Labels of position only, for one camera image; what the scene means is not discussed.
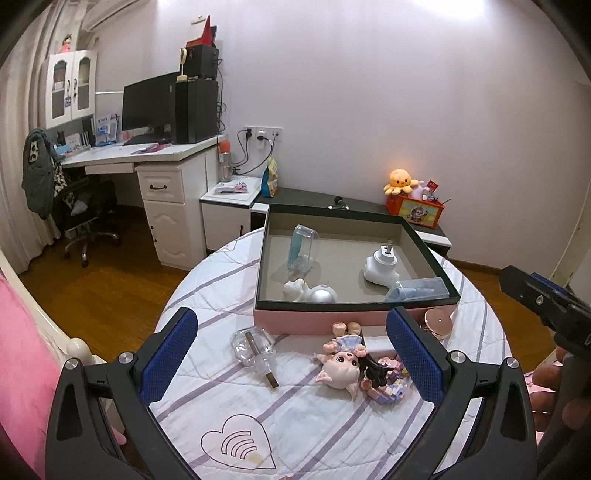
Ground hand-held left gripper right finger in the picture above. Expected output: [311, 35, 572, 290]
[385, 306, 539, 480]

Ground blue yellow snack bag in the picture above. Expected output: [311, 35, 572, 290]
[261, 157, 280, 197]

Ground black power cables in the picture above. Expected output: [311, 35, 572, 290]
[231, 131, 273, 176]

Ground black monitor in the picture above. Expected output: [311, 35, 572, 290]
[121, 71, 181, 139]

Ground grey jacket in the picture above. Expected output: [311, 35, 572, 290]
[21, 128, 63, 217]

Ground black office chair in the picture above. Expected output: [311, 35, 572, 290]
[51, 178, 122, 268]

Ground pink box with black rim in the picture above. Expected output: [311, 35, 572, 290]
[253, 203, 461, 335]

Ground white round figurine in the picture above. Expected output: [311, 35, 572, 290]
[283, 278, 335, 304]

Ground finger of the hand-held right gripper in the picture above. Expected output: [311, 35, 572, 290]
[500, 265, 591, 344]
[531, 273, 591, 321]

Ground orange printed storage box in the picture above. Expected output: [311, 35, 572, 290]
[387, 194, 446, 230]

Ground white bed frame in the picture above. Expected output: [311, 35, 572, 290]
[0, 258, 116, 416]

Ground pig doll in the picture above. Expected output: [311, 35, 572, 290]
[310, 322, 365, 401]

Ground clear plastic case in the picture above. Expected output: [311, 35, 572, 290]
[384, 277, 451, 303]

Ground white desk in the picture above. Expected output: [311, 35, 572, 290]
[60, 134, 227, 271]

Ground water bottle with orange lid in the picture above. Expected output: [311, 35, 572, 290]
[217, 140, 232, 183]

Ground rose gold jar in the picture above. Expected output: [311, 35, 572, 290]
[422, 307, 455, 341]

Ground white curtain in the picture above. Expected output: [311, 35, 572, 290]
[0, 28, 56, 273]

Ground black computer tower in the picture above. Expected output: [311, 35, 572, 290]
[174, 78, 220, 145]

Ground orange octopus plush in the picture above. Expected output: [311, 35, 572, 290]
[383, 169, 424, 195]

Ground red box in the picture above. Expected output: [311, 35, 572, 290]
[187, 15, 218, 47]

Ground person's right hand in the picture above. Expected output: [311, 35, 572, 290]
[529, 351, 565, 432]

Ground blue white boxes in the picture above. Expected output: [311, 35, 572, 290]
[95, 113, 121, 146]

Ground clear bottle with teal insert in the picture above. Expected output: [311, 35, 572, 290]
[287, 224, 321, 278]

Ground white hutch cabinet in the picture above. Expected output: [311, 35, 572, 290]
[44, 48, 99, 130]

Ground pink blanket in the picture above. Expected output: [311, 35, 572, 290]
[0, 272, 125, 480]

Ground white nightstand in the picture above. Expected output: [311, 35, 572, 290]
[199, 175, 264, 254]

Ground black speaker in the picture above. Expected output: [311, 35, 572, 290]
[187, 44, 220, 81]

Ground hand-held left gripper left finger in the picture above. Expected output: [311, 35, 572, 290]
[45, 307, 199, 480]

